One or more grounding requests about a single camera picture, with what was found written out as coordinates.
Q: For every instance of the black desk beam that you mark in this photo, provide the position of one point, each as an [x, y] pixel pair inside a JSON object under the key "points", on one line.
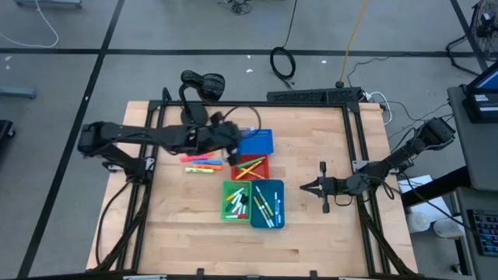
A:
{"points": [[435, 186]]}

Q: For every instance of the black floor fan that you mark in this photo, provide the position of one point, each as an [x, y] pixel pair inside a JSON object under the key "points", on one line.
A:
{"points": [[484, 23]]}

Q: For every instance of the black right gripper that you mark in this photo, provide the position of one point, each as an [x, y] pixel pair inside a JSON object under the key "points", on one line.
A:
{"points": [[338, 186]]}

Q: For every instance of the computer monitor blue screen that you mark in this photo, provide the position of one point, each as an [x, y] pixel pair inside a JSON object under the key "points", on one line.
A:
{"points": [[488, 81]]}

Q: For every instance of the black perforated control box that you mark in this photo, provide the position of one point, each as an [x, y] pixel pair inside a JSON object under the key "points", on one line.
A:
{"points": [[311, 96]]}

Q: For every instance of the black white dry-erase marker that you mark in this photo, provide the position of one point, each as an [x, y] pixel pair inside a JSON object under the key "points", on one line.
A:
{"points": [[265, 208]]}

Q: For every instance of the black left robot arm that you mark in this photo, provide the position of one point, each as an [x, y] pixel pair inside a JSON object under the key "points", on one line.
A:
{"points": [[148, 134]]}

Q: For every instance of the gray floor foot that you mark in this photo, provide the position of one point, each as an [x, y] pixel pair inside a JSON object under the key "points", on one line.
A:
{"points": [[17, 92]]}

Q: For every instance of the green white dry-erase marker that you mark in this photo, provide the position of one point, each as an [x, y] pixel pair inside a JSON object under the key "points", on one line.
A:
{"points": [[261, 212], [264, 200]]}

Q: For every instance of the green slotted plastic basket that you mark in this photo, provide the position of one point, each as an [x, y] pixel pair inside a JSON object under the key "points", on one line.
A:
{"points": [[225, 184]]}

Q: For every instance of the gray desk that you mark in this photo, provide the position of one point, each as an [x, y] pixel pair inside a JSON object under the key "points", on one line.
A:
{"points": [[478, 155]]}

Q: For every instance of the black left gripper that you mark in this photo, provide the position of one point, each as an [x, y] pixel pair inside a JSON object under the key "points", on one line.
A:
{"points": [[219, 138]]}

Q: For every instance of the blue highlighter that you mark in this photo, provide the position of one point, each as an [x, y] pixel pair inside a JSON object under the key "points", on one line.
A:
{"points": [[206, 162]]}

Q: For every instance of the black labelled device box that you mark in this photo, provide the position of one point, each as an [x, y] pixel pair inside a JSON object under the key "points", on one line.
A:
{"points": [[480, 110]]}

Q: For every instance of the black desk lamp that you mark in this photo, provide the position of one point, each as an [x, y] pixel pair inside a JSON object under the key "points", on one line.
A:
{"points": [[194, 114]]}

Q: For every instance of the small green dry-erase marker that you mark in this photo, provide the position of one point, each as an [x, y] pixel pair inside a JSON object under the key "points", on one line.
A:
{"points": [[232, 205]]}

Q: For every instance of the teal plastic bin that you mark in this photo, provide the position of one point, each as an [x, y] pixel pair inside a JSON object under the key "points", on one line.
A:
{"points": [[282, 206]]}

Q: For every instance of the gray cart base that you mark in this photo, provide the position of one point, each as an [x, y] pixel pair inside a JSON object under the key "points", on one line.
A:
{"points": [[46, 3]]}

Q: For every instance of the black table clamp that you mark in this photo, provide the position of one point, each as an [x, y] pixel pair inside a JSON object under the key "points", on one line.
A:
{"points": [[313, 274], [200, 273]]}

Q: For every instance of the red slotted plastic basket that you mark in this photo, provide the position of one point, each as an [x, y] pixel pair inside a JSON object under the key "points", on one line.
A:
{"points": [[262, 173]]}

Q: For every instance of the silver metal bracket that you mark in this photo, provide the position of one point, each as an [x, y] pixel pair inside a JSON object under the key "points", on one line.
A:
{"points": [[144, 277]]}

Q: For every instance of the blue slotted plastic basket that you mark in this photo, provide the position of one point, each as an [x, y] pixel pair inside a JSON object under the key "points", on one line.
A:
{"points": [[260, 144]]}

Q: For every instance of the black chair base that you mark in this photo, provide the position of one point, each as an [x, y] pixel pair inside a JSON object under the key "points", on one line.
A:
{"points": [[4, 130]]}

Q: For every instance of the orange highlighter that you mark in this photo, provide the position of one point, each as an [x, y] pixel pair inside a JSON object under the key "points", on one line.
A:
{"points": [[208, 167]]}

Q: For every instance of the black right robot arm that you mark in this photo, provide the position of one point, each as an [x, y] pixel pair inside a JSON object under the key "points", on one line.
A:
{"points": [[408, 153]]}

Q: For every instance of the purple highlighter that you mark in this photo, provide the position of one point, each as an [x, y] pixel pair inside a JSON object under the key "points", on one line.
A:
{"points": [[252, 131]]}

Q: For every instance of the white paper cup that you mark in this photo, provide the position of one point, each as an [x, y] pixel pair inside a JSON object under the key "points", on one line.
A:
{"points": [[418, 221]]}

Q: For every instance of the pink highlighter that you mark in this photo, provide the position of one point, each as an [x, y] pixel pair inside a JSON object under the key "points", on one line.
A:
{"points": [[194, 158]]}

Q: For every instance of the blue white dry-erase marker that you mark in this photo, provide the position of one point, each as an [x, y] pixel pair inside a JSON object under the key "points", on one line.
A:
{"points": [[275, 208], [279, 208]]}

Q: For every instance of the white bowl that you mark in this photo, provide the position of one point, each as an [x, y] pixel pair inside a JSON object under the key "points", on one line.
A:
{"points": [[447, 228]]}

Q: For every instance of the long yellow marker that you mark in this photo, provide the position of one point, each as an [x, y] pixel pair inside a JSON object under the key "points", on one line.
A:
{"points": [[254, 174], [249, 170]]}

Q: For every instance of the black keyboard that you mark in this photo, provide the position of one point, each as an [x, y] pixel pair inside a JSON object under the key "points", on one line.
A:
{"points": [[488, 233]]}

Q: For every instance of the white paper sheet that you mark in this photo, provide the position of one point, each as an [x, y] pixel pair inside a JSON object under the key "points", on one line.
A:
{"points": [[412, 184]]}

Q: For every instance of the small yellow marker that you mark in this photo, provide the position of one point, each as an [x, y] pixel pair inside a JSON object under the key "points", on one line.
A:
{"points": [[234, 194]]}

